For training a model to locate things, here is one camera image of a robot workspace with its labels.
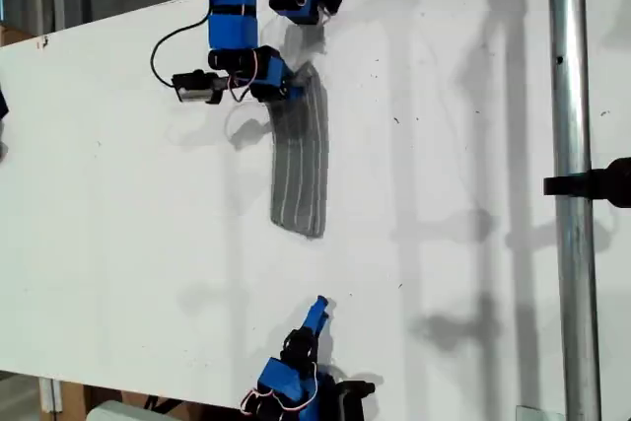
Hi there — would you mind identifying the grey striped towel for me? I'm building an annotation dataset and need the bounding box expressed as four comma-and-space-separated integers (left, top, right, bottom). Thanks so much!
268, 59, 330, 241

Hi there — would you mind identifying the white box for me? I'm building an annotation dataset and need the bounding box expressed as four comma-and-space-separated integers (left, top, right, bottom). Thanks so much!
87, 399, 191, 421

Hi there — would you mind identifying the brown cardboard box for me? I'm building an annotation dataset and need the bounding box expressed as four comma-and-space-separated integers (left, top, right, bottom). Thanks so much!
0, 24, 36, 49

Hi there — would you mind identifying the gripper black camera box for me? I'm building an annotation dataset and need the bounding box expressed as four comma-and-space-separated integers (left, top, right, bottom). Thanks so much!
334, 379, 377, 421
171, 68, 232, 106

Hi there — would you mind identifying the camera black cable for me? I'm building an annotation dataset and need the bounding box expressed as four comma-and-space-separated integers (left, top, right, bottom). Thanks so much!
150, 10, 214, 90

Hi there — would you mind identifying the white table leg bracket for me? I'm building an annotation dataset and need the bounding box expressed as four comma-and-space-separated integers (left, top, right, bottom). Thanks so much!
37, 376, 64, 413

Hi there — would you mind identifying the steel post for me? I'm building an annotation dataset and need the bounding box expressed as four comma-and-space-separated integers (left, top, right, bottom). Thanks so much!
545, 0, 603, 421

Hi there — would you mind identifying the black post clamp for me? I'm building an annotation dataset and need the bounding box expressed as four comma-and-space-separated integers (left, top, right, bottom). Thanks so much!
542, 156, 631, 209

